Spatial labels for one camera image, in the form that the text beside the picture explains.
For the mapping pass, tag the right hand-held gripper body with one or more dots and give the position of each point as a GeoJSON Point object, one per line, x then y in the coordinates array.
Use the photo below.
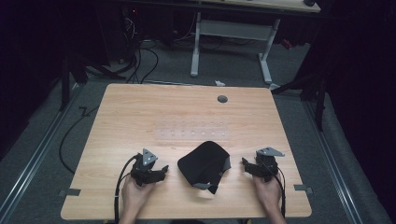
{"type": "Point", "coordinates": [267, 163]}

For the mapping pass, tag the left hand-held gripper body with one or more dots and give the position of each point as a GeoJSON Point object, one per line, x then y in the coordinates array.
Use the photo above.
{"type": "Point", "coordinates": [145, 168]}

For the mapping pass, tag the black cloth with grey lining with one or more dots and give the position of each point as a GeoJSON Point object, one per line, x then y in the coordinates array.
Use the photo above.
{"type": "Point", "coordinates": [202, 165]}

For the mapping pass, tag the person's right hand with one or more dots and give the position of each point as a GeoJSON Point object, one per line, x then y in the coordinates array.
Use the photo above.
{"type": "Point", "coordinates": [268, 193]}

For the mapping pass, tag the person's left hand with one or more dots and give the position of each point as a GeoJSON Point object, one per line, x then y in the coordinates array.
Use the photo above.
{"type": "Point", "coordinates": [134, 194]}

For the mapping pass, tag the grey tape piece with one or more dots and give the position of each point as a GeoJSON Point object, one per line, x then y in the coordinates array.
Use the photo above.
{"type": "Point", "coordinates": [302, 188]}
{"type": "Point", "coordinates": [71, 192]}

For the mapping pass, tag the clear dotted plastic strip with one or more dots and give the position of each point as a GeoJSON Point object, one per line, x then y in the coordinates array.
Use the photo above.
{"type": "Point", "coordinates": [193, 132]}

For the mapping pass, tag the black metal stand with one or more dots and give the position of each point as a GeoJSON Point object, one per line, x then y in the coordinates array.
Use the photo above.
{"type": "Point", "coordinates": [319, 102]}
{"type": "Point", "coordinates": [66, 84]}

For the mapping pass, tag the white paper scrap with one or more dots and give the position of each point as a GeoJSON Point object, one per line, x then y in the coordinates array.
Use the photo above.
{"type": "Point", "coordinates": [219, 83]}

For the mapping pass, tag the red object on floor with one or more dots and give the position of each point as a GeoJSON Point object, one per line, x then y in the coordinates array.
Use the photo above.
{"type": "Point", "coordinates": [286, 44]}

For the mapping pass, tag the white-framed desk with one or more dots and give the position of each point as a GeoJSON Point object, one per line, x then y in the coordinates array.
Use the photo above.
{"type": "Point", "coordinates": [233, 29]}

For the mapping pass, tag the dark computer mouse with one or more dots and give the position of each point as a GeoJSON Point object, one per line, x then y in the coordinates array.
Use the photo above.
{"type": "Point", "coordinates": [309, 2]}

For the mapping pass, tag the aluminium floor rail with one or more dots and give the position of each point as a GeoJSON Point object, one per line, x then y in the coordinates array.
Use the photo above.
{"type": "Point", "coordinates": [334, 168]}
{"type": "Point", "coordinates": [34, 158]}

